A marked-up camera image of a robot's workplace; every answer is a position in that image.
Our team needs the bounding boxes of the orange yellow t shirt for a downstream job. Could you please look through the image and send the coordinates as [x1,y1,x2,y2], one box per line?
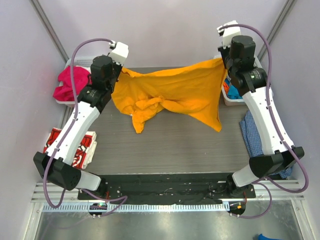
[111,58,227,134]

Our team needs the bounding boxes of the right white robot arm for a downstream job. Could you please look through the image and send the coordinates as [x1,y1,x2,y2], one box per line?
[218,35,305,198]

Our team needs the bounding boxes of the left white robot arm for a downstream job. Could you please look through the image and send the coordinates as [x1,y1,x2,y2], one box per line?
[33,53,126,200]

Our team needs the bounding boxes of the pink t shirt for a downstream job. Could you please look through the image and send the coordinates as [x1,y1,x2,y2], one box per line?
[53,66,91,102]

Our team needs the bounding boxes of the left white plastic basket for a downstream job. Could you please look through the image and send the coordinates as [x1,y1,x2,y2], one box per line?
[55,56,95,108]

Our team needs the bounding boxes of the white plastic basket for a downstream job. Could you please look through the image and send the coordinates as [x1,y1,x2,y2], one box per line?
[221,58,263,107]
[55,56,95,108]

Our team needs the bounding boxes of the orange garment in basket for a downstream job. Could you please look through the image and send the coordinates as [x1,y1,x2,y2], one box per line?
[223,78,231,95]

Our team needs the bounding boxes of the blue t shirt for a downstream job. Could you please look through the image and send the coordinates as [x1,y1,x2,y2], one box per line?
[226,85,242,100]

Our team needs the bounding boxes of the right white plastic basket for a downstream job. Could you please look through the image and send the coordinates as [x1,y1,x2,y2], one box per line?
[221,58,263,107]

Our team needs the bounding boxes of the blue checkered shirt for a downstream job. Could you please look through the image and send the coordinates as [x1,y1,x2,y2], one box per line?
[238,109,293,180]

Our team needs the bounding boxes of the red white printed t shirt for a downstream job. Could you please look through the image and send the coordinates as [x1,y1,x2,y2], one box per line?
[43,127,97,170]

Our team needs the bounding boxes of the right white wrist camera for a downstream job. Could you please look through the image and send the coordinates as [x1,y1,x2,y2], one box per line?
[216,20,241,49]

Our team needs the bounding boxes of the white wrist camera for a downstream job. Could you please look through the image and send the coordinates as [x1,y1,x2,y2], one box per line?
[108,41,129,67]
[216,20,241,49]

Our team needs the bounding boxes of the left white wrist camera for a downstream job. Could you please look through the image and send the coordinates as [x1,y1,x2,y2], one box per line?
[108,41,129,67]

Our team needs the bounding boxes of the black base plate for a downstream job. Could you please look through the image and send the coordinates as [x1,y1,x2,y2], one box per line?
[93,172,256,203]

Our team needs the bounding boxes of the white slotted cable duct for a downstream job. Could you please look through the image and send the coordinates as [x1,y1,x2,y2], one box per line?
[42,202,230,213]

